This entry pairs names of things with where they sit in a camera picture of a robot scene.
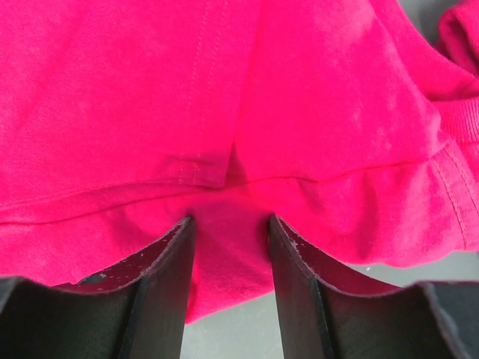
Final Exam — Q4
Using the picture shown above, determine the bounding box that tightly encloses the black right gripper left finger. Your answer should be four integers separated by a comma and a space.
1, 218, 196, 358

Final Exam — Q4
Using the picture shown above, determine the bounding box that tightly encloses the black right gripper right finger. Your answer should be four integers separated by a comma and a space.
269, 216, 478, 358

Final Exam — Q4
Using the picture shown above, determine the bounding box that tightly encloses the pink t shirt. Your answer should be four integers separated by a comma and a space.
437, 1, 478, 77
1, 1, 478, 322

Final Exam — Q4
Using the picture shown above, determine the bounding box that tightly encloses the folded pink t shirt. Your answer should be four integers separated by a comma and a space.
437, 1, 478, 77

